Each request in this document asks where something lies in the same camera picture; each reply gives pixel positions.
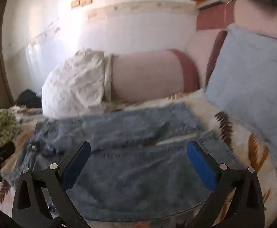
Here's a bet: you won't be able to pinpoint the pink bolster cushion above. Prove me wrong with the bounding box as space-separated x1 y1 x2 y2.
110 49 200 102

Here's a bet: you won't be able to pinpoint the blue denim pants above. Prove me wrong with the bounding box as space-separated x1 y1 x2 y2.
17 101 246 221

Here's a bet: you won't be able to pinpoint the green patterned cloth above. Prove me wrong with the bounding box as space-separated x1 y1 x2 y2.
0 108 23 155

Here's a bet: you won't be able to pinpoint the light blue pillow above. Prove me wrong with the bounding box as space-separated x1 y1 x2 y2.
204 24 277 178

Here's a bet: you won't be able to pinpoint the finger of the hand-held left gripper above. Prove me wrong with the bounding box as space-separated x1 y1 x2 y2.
0 142 15 169

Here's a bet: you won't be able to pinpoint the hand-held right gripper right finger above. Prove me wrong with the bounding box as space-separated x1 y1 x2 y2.
187 141 265 228

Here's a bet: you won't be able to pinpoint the leaf-printed blanket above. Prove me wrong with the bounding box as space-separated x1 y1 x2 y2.
0 89 277 228

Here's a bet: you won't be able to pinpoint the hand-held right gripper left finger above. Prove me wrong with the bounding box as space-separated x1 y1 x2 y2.
11 141 91 228

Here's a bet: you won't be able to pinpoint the dark cloth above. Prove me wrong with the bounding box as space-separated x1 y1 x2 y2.
15 89 43 109

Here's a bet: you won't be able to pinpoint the white patterned pillow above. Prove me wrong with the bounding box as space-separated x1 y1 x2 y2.
42 48 113 119

